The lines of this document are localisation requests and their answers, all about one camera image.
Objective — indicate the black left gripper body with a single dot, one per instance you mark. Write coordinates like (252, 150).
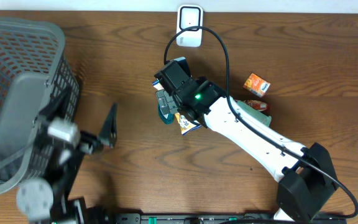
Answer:
(89, 144)

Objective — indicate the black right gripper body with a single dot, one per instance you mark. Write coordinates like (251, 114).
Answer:
(179, 102)

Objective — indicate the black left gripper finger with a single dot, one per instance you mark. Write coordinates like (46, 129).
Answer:
(108, 132)
(57, 107)

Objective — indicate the yellow snack bag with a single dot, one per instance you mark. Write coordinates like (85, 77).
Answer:
(185, 125)

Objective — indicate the blue liquid bottle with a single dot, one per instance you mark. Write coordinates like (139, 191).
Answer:
(166, 118)

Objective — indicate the small orange sachet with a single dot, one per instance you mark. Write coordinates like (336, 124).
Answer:
(256, 85)

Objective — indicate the red candy bar wrapper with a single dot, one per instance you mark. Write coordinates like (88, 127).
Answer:
(253, 104)

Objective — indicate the teal wet wipes pack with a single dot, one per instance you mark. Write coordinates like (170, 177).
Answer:
(263, 118)

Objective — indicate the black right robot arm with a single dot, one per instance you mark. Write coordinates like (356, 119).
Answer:
(305, 175)

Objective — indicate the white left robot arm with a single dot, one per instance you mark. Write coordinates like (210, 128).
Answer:
(45, 199)

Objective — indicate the white barcode scanner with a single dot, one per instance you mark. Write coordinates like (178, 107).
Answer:
(189, 16)

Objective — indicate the grey plastic basket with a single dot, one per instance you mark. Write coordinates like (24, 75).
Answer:
(33, 71)

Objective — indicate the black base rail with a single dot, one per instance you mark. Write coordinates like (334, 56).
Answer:
(213, 218)

